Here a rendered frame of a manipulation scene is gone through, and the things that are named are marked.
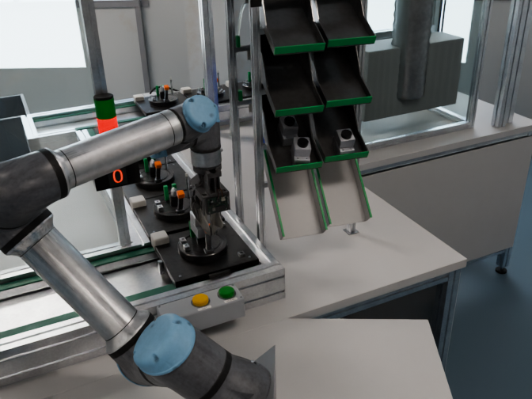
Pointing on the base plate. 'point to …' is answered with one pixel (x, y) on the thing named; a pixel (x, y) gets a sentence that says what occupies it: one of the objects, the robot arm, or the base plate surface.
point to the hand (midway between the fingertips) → (209, 229)
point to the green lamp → (105, 109)
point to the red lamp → (107, 124)
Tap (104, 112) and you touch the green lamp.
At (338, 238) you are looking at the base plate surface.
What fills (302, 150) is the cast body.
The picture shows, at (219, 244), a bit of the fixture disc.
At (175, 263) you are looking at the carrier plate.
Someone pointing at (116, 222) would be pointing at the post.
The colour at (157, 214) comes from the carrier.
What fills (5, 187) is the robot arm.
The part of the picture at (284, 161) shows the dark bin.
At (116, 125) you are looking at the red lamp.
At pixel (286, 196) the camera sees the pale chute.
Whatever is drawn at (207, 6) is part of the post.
